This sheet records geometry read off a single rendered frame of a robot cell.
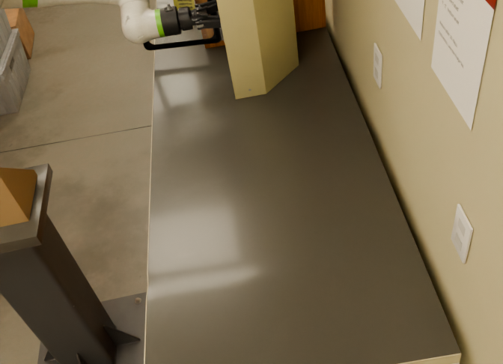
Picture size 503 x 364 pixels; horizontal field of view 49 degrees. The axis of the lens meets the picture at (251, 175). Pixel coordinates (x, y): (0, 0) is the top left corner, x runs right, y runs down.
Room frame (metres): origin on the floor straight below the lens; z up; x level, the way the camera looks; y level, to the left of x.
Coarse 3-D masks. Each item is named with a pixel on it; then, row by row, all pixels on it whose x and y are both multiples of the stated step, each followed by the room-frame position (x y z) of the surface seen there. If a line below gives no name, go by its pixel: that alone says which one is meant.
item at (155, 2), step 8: (152, 0) 1.91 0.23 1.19; (160, 0) 1.90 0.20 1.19; (168, 0) 1.90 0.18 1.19; (176, 0) 1.89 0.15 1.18; (184, 0) 1.89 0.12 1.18; (192, 0) 1.88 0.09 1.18; (200, 0) 1.88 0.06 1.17; (152, 8) 1.91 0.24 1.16; (192, 8) 1.89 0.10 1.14; (184, 32) 1.89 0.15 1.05; (192, 32) 1.89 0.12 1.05; (200, 32) 1.88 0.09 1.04; (208, 32) 1.88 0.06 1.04; (152, 40) 1.91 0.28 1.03; (160, 40) 1.91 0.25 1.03; (168, 40) 1.90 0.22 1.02; (176, 40) 1.90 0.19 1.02; (184, 40) 1.89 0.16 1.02
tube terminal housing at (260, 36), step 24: (216, 0) 1.57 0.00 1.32; (240, 0) 1.56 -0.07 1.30; (264, 0) 1.60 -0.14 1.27; (288, 0) 1.68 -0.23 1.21; (240, 24) 1.56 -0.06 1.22; (264, 24) 1.59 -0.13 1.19; (288, 24) 1.67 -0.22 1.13; (240, 48) 1.56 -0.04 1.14; (264, 48) 1.58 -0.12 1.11; (288, 48) 1.66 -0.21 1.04; (240, 72) 1.56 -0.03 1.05; (264, 72) 1.57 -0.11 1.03; (288, 72) 1.65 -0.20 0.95; (240, 96) 1.56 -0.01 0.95
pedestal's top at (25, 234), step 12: (36, 168) 1.40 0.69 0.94; (48, 168) 1.39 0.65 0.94; (48, 180) 1.35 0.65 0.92; (36, 192) 1.28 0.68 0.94; (48, 192) 1.30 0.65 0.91; (36, 204) 1.23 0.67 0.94; (36, 216) 1.18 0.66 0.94; (0, 228) 1.15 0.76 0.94; (12, 228) 1.14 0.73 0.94; (24, 228) 1.14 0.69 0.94; (36, 228) 1.13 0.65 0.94; (0, 240) 1.11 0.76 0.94; (12, 240) 1.10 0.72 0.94; (24, 240) 1.09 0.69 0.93; (36, 240) 1.10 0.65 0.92; (0, 252) 1.09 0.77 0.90
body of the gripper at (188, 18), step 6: (180, 12) 1.69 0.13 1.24; (186, 12) 1.69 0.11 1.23; (192, 12) 1.72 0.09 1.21; (204, 12) 1.71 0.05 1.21; (180, 18) 1.68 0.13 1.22; (186, 18) 1.67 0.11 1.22; (192, 18) 1.68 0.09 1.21; (198, 18) 1.67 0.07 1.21; (204, 18) 1.68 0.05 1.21; (180, 24) 1.67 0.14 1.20; (186, 24) 1.67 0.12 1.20; (192, 24) 1.67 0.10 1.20; (186, 30) 1.69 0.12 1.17
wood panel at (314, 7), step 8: (296, 0) 1.93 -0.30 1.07; (304, 0) 1.93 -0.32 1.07; (312, 0) 1.93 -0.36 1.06; (320, 0) 1.93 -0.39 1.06; (296, 8) 1.93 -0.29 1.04; (304, 8) 1.93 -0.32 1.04; (312, 8) 1.93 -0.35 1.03; (320, 8) 1.93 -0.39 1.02; (296, 16) 1.93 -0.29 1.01; (304, 16) 1.93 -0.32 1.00; (312, 16) 1.93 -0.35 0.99; (320, 16) 1.93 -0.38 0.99; (296, 24) 1.93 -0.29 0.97; (304, 24) 1.93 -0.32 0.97; (312, 24) 1.93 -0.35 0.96; (320, 24) 1.93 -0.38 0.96
